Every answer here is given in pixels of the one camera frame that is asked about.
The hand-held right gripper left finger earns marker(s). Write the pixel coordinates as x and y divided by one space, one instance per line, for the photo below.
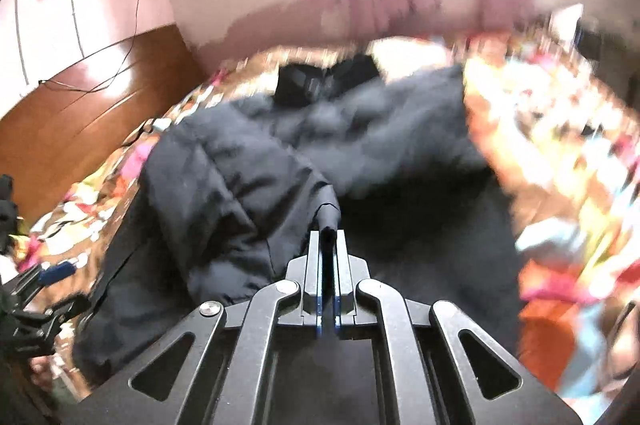
316 275

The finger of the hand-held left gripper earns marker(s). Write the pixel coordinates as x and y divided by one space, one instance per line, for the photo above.
57 273
60 310

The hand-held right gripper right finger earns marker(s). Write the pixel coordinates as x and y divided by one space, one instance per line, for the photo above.
340 275

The dark navy puffer jacket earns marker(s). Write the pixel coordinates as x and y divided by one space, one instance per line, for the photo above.
225 185

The dark cloth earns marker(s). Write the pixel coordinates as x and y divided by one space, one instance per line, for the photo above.
7 215

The wooden headboard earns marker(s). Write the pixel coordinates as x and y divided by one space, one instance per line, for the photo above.
100 120

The white pipe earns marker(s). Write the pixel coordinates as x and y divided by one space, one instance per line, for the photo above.
20 35
77 20

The colourful printed blanket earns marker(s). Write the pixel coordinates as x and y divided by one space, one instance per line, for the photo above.
550 130

